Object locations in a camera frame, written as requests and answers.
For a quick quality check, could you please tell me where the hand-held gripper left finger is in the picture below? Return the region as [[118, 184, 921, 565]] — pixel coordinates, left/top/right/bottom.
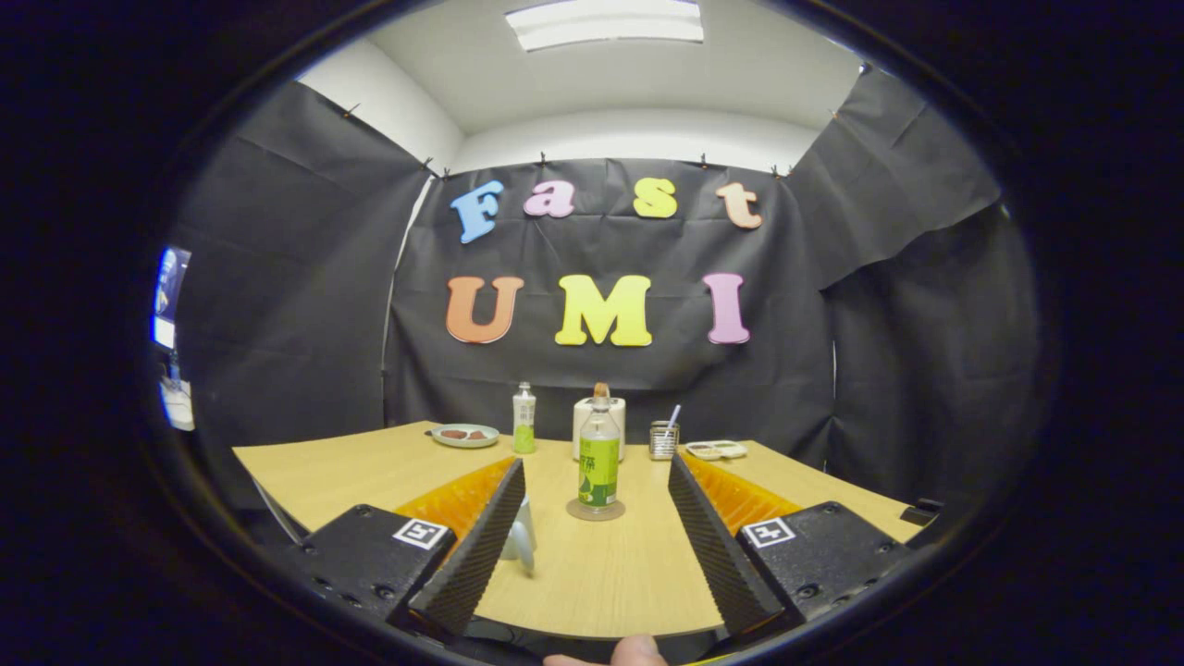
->
[[282, 456, 526, 641]]

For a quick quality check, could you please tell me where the pale green plate with meat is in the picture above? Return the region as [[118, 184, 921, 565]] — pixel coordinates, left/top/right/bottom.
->
[[431, 424, 500, 450]]

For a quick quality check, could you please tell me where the glass jar with purple straw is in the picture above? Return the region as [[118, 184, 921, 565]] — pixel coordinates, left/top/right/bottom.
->
[[648, 404, 683, 461]]

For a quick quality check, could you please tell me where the white cup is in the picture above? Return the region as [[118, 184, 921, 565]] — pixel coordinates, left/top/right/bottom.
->
[[499, 495, 537, 576]]

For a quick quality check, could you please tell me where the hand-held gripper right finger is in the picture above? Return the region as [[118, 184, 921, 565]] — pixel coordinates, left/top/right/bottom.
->
[[666, 451, 919, 648]]

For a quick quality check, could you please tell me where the white toaster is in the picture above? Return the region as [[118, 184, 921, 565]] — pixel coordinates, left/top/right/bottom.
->
[[573, 396, 627, 462]]

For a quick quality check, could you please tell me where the tall capped green drink bottle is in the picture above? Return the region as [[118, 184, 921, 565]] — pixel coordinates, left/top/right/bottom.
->
[[512, 382, 537, 454]]

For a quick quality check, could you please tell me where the black backdrop cloth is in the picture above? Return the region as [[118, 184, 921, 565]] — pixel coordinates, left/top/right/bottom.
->
[[171, 65, 1037, 519]]

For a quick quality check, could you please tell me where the wooden table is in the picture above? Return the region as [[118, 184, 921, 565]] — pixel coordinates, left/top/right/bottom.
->
[[231, 421, 926, 639]]

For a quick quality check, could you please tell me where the green label juice bottle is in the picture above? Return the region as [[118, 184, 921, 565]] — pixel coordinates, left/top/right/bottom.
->
[[579, 398, 622, 510]]

